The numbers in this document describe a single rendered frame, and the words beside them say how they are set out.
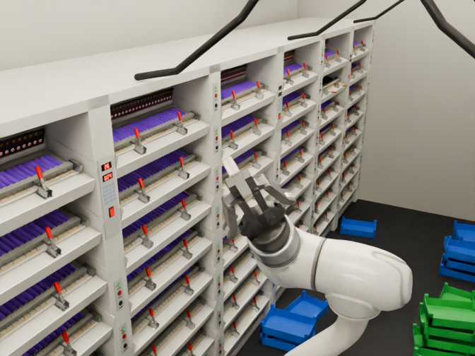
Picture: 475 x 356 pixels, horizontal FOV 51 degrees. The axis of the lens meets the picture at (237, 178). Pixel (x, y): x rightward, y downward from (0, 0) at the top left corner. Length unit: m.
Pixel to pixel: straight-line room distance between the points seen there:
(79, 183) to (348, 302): 0.94
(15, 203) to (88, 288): 0.43
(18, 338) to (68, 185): 0.46
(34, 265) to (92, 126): 0.44
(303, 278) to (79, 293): 0.97
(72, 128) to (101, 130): 0.09
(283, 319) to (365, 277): 2.39
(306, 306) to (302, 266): 2.61
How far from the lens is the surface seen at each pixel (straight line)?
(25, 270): 1.54
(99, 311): 1.89
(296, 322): 3.25
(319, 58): 3.37
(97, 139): 1.59
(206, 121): 2.14
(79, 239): 1.65
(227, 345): 2.93
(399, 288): 0.91
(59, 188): 1.54
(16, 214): 1.43
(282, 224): 0.84
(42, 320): 1.65
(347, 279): 0.90
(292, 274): 0.93
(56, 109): 1.46
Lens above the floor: 2.08
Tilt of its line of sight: 22 degrees down
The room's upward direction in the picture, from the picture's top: straight up
